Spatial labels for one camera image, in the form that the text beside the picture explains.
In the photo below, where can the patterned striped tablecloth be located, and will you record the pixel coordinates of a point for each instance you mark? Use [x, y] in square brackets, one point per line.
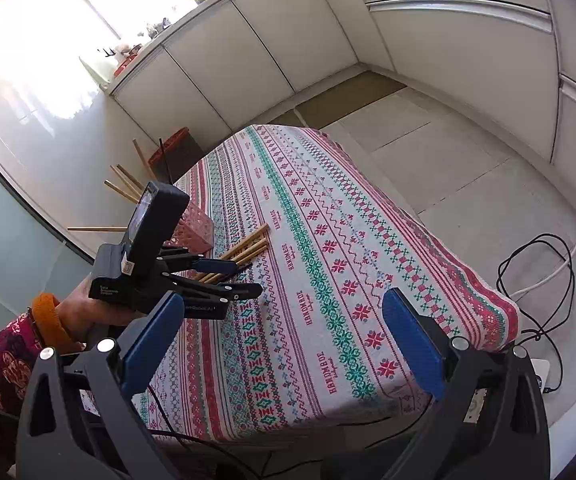
[318, 285]

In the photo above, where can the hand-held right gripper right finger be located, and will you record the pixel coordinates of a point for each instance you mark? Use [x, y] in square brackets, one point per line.
[413, 345]

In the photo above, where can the red dish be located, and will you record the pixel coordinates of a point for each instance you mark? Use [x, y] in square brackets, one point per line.
[127, 62]

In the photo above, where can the red rimmed trash bin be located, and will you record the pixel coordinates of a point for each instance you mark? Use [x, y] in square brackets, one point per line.
[177, 142]

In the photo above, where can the pink perforated chopstick holder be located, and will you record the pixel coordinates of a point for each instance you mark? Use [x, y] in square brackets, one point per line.
[195, 230]

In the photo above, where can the white power strip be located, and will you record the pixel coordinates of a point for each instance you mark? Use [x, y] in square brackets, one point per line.
[540, 371]

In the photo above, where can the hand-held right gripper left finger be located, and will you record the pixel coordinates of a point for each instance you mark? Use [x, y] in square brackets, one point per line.
[152, 340]

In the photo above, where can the brown floor mat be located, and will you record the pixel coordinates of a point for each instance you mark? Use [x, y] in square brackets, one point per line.
[278, 117]
[353, 100]

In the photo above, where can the person's left hand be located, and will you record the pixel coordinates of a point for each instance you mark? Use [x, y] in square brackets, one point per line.
[80, 310]

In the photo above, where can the pile of wooden chopsticks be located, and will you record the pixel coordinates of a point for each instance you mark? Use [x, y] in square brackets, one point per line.
[253, 240]

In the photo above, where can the thin black rod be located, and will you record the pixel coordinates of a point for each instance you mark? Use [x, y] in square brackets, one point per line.
[164, 160]

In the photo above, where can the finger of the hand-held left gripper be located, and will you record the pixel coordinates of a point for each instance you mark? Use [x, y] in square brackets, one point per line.
[212, 264]
[217, 291]

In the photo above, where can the frosted glass sliding door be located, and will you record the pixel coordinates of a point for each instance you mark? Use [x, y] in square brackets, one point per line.
[7, 220]

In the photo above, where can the wooden chopstick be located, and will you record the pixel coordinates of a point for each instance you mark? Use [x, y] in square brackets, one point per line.
[142, 157]
[97, 229]
[117, 191]
[128, 176]
[119, 178]

